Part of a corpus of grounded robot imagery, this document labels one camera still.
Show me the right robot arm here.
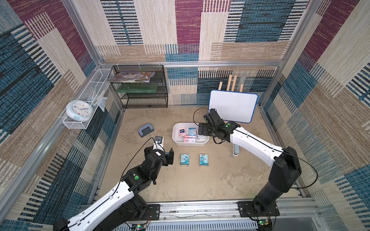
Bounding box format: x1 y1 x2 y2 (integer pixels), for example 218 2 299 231
198 109 302 220

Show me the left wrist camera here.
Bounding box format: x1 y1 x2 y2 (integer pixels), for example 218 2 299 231
153 136 165 151

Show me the colourful magazine on shelf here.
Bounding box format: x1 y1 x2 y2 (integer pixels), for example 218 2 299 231
108 71 155 83

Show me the teal cartoon tissue pack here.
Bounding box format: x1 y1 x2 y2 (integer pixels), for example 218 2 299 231
180 154 189 166
199 154 209 166

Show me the white round clock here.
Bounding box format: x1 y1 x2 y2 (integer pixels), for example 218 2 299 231
66 100 93 122

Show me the green board on shelf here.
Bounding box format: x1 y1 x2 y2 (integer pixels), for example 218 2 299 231
116 83 158 93

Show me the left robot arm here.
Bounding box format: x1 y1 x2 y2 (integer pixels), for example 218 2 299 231
53 144 174 231

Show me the white plastic storage box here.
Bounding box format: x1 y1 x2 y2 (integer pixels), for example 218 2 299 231
172 123 209 146

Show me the pink white tissue pack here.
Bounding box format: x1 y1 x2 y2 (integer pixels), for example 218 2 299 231
184 135 196 143

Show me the white wire wall basket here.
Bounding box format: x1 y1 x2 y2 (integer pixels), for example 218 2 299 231
63 68 111 130

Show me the blue framed whiteboard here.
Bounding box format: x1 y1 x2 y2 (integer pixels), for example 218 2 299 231
209 90 259 123

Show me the blue grey hole punch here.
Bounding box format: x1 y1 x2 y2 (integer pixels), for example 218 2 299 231
138 123 154 138

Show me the blue striped tissue pack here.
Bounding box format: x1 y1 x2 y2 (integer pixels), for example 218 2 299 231
188 128 198 138

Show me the black wire mesh shelf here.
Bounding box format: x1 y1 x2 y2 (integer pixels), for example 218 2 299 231
108 64 168 109

